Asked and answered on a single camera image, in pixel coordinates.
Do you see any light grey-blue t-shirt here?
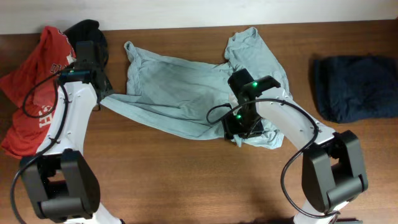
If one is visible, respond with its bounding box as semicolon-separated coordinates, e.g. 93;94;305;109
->
101;27;289;140

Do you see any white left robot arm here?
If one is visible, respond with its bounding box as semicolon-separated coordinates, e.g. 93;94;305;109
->
15;62;123;223

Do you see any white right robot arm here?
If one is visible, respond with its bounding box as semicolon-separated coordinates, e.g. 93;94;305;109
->
222;74;368;223

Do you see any black garment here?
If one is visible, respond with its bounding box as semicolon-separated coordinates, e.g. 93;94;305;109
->
64;19;109;67

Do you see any red printed t-shirt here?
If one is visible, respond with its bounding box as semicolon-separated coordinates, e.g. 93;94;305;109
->
1;26;75;159

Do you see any folded dark navy garment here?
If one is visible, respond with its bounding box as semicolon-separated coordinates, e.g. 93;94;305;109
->
313;55;397;123

